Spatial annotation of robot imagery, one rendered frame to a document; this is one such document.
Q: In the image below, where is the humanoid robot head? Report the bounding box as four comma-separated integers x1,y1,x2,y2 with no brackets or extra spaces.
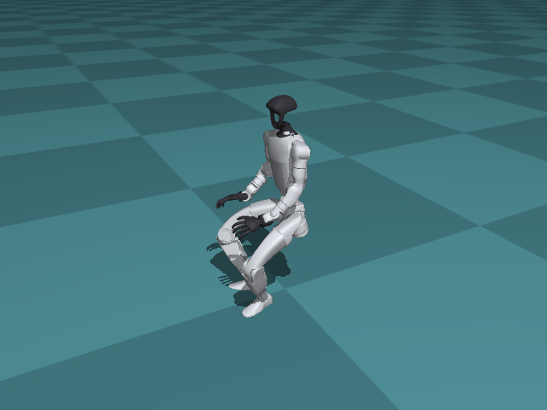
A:
266,95,298,138

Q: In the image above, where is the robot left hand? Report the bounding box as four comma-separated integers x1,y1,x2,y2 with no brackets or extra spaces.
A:
232,214,273,240

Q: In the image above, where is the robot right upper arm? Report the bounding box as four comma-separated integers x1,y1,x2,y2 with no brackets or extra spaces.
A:
261,130,274,177

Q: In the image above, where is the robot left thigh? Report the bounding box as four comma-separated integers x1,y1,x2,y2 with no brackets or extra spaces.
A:
243,213,309,279

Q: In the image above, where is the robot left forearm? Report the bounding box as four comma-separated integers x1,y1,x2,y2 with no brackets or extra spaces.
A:
262,186,301,223

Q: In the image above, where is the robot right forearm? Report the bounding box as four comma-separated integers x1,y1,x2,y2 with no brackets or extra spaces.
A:
241,169,267,202

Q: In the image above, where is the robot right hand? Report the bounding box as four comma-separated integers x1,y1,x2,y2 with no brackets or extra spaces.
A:
216,191,248,208

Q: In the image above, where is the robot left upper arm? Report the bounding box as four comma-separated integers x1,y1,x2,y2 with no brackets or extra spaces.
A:
285,141,310,196

